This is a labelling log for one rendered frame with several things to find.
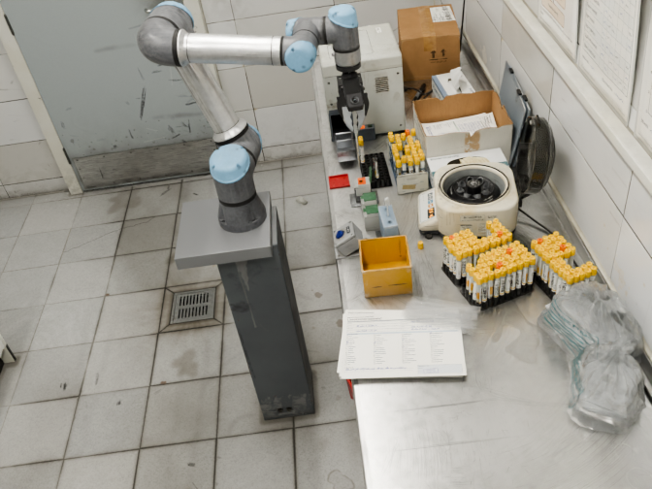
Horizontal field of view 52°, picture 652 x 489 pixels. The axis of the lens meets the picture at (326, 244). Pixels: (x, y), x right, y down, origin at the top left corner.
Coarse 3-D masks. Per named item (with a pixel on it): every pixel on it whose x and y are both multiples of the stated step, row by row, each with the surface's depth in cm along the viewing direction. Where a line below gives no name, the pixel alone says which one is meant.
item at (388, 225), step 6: (378, 210) 196; (384, 210) 195; (390, 210) 195; (384, 216) 193; (390, 216) 193; (384, 222) 191; (390, 222) 191; (396, 222) 190; (384, 228) 190; (390, 228) 190; (396, 228) 190; (378, 234) 201; (384, 234) 191; (390, 234) 191; (396, 234) 191
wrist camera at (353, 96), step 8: (352, 72) 188; (344, 80) 188; (352, 80) 188; (344, 88) 187; (352, 88) 187; (360, 88) 187; (344, 96) 188; (352, 96) 185; (360, 96) 186; (352, 104) 185; (360, 104) 185
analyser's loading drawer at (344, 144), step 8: (336, 128) 245; (344, 128) 244; (336, 136) 236; (344, 136) 237; (352, 136) 239; (336, 144) 237; (344, 144) 233; (352, 144) 234; (344, 152) 229; (352, 152) 229; (344, 160) 231
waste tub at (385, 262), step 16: (368, 240) 186; (384, 240) 186; (400, 240) 186; (368, 256) 190; (384, 256) 190; (400, 256) 190; (368, 272) 176; (384, 272) 177; (400, 272) 177; (368, 288) 181; (384, 288) 181; (400, 288) 181
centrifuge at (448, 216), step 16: (448, 176) 202; (464, 176) 205; (496, 176) 200; (512, 176) 198; (432, 192) 206; (512, 192) 192; (432, 208) 201; (448, 208) 190; (464, 208) 189; (480, 208) 188; (496, 208) 188; (512, 208) 188; (432, 224) 197; (448, 224) 192; (464, 224) 191; (480, 224) 191; (512, 224) 192
